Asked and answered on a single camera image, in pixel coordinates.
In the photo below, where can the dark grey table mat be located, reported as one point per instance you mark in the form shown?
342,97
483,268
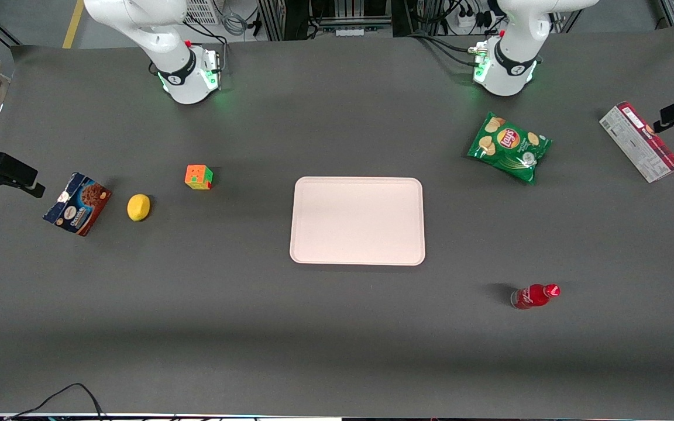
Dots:
337,327

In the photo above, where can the white power strip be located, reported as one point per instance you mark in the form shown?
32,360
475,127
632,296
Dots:
471,20

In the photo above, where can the black metal rack frame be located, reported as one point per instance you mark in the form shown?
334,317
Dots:
284,17

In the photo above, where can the orange green puzzle cube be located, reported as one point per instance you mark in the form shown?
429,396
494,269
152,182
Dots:
198,177

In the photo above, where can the red cookie box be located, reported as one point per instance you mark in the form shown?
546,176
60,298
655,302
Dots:
638,140

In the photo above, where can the blue chocolate cookie box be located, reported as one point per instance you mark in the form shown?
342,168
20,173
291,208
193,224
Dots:
78,204

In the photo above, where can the green potato chips bag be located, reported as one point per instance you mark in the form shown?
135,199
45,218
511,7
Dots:
509,147

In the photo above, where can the red soda bottle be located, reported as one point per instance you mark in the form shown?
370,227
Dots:
533,296

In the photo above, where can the white perforated box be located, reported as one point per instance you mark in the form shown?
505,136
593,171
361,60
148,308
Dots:
202,10

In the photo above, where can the yellow lemon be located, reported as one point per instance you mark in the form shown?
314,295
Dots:
138,207

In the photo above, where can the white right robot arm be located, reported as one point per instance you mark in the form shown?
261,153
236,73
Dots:
167,41

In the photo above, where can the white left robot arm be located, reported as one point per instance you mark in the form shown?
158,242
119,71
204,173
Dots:
512,64

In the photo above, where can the pale pink plastic tray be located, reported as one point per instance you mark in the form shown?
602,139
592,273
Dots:
357,221

